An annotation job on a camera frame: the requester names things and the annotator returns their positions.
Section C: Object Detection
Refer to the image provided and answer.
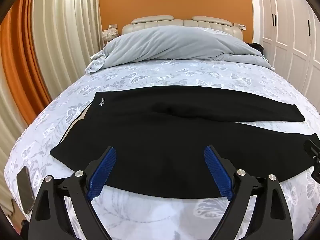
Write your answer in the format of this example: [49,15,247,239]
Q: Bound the butterfly print bed sheet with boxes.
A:
[4,27,320,240]

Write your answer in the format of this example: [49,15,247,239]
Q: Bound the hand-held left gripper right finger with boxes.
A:
[204,144,293,240]

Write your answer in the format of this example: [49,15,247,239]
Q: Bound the dark bag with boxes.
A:
[249,42,265,55]

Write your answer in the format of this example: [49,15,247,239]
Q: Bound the white wardrobe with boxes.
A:
[250,0,320,103]

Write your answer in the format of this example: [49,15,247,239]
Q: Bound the cream curtain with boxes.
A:
[32,0,103,100]
[0,62,38,205]

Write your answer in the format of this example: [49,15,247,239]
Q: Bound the orange curtain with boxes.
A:
[0,0,53,113]

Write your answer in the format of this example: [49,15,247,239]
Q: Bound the dark smartphone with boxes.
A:
[16,167,35,214]

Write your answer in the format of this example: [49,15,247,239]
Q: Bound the grey duvet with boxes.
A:
[84,26,275,75]

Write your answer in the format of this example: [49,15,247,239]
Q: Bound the white flower decoration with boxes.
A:
[102,27,120,43]

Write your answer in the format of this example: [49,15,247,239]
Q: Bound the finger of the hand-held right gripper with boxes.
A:
[303,134,320,180]

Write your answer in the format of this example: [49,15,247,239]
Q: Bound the cream padded headboard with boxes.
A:
[122,15,243,40]

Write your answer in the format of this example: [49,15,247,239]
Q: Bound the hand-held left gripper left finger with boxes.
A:
[28,146,117,240]

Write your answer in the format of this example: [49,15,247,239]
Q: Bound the black pants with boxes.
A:
[50,85,320,199]

